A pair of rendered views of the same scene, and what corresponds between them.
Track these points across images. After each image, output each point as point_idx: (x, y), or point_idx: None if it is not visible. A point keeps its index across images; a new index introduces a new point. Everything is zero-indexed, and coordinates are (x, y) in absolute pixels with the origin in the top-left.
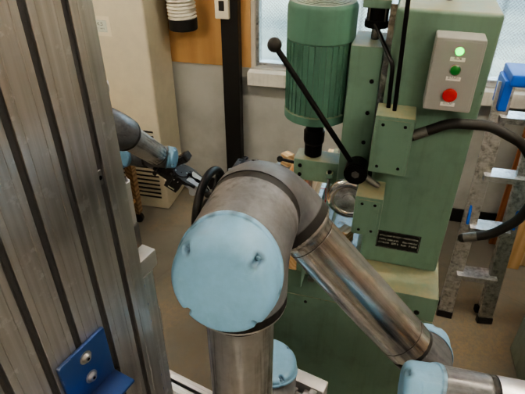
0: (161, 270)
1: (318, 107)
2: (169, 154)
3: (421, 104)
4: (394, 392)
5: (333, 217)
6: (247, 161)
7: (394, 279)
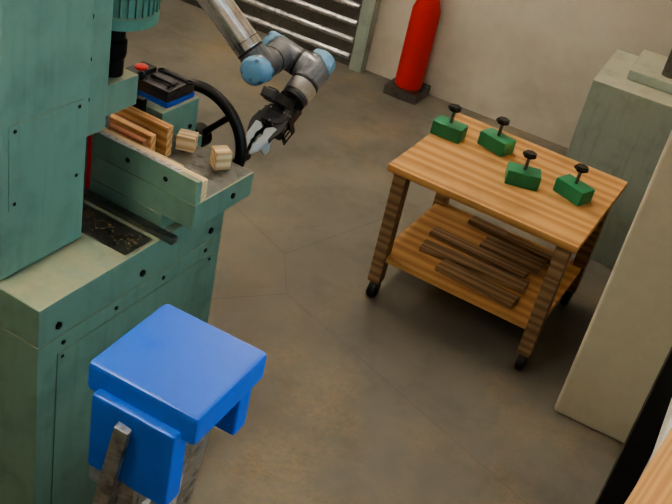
0: (377, 365)
1: None
2: (246, 58)
3: None
4: None
5: (106, 212)
6: (180, 82)
7: None
